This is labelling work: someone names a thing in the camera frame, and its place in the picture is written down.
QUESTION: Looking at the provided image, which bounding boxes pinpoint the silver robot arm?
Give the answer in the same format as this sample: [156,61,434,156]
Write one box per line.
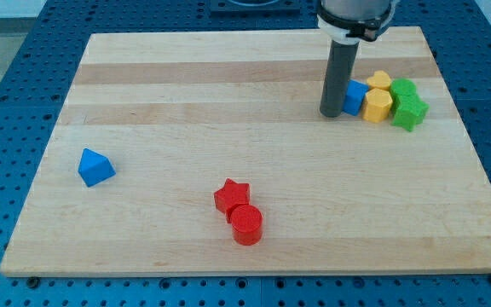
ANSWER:
[316,0,399,45]

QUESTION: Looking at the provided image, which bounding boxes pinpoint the red star block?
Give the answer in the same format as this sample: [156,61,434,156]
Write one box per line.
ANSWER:
[214,178,250,223]

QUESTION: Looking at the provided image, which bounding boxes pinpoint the red cylinder block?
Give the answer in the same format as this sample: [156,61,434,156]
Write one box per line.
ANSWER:
[230,205,263,246]

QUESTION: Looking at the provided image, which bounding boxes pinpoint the wooden board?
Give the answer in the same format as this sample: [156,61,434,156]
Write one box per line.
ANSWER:
[0,26,491,277]

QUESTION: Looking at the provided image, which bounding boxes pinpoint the blue cube block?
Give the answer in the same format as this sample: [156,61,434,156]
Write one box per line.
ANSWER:
[343,80,369,116]

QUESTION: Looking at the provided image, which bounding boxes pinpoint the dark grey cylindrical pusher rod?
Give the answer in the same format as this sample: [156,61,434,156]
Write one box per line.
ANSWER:
[320,41,359,118]

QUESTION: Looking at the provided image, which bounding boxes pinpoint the yellow hexagon block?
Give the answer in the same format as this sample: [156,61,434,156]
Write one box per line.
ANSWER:
[362,88,393,123]

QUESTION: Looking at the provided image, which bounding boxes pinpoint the blue triangle block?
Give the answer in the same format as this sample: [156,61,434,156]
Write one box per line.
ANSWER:
[78,148,116,187]

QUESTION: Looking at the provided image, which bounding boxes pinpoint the yellow heart block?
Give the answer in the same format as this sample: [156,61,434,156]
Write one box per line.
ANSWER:
[367,70,392,91]

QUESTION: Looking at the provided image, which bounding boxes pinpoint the green cylinder block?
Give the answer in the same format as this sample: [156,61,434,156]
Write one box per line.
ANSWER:
[390,78,417,113]

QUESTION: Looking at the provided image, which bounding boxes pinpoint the green star block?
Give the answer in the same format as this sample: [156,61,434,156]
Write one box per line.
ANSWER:
[391,95,430,132]

